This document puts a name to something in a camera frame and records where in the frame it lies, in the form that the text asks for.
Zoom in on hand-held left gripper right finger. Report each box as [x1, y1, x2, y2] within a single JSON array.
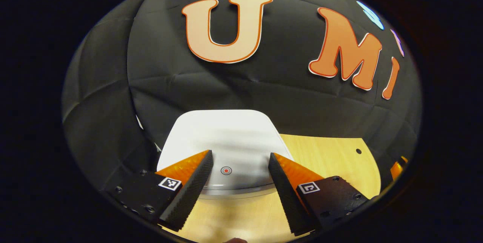
[[268, 152, 369, 237]]

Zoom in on white desktop garbage bin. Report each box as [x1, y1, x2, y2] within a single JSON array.
[[157, 109, 295, 200]]

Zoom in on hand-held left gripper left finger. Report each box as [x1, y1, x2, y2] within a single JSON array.
[[103, 150, 214, 232]]

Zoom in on black backdrop cloth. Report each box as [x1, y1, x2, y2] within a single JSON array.
[[62, 0, 422, 198]]

